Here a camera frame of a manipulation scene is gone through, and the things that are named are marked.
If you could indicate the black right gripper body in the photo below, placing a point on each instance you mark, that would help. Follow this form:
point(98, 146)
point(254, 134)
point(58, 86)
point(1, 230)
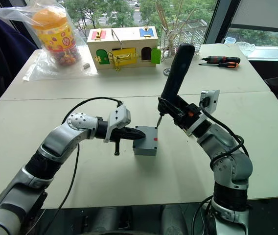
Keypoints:
point(188, 115)

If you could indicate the clear plastic cup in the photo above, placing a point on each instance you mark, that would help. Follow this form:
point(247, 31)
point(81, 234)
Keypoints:
point(230, 40)

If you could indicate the dark rounded shape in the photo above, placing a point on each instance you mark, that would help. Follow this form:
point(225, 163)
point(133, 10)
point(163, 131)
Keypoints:
point(107, 220)

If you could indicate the wooden lock box toy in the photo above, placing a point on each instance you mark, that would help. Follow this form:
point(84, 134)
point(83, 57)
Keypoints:
point(122, 41)

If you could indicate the candy jar with orange lid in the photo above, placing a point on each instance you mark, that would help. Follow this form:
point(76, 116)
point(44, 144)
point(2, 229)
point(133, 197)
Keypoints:
point(58, 36)

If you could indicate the grey roller blind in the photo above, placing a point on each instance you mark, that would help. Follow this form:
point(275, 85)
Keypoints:
point(263, 13)

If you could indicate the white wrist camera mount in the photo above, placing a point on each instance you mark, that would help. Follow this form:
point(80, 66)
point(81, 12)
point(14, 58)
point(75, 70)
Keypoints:
point(212, 100)
point(118, 117)

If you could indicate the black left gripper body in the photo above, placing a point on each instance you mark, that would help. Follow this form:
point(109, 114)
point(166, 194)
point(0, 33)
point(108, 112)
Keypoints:
point(123, 135)

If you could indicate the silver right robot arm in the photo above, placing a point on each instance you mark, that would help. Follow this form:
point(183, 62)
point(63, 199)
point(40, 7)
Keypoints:
point(232, 169)

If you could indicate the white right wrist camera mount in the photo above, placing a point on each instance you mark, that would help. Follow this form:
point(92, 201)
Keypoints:
point(212, 100)

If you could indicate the thin bamboo stick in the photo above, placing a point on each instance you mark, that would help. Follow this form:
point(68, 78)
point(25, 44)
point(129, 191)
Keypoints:
point(177, 17)
point(186, 19)
point(163, 22)

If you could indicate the grey plastic box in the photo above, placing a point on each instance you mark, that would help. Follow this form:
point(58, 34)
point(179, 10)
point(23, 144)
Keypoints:
point(144, 151)

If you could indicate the small metal wheel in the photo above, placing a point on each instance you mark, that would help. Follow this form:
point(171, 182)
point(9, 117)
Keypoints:
point(166, 71)

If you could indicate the orange black screwdriver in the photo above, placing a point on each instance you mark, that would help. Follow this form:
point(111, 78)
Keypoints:
point(227, 65)

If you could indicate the dark window frame pillar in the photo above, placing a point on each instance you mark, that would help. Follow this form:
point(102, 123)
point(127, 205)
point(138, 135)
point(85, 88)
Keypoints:
point(221, 19)

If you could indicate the dark blue jacket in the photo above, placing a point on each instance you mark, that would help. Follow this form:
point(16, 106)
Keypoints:
point(4, 61)

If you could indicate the clear plastic bag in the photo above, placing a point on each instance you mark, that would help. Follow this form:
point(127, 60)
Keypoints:
point(43, 68)

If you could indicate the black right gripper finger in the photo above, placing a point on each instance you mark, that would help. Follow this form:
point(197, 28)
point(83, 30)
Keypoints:
point(169, 105)
point(173, 117)

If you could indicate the black electric screwdriver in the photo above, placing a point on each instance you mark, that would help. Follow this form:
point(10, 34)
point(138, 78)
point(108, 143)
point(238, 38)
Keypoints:
point(178, 73)

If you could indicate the black red screwdriver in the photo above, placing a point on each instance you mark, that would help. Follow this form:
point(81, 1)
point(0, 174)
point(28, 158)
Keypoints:
point(222, 59)

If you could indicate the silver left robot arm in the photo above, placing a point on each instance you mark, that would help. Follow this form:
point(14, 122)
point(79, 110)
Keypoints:
point(55, 142)

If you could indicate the small grey metal block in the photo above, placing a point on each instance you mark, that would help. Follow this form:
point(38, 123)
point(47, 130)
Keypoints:
point(86, 65)

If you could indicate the clear glass bowl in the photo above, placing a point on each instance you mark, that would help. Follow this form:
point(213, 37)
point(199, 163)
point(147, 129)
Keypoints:
point(245, 46)

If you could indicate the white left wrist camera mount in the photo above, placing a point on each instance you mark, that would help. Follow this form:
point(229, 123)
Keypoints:
point(118, 117)

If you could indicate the grey box lid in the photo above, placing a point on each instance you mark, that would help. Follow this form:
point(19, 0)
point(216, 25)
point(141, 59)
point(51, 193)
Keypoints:
point(146, 135)

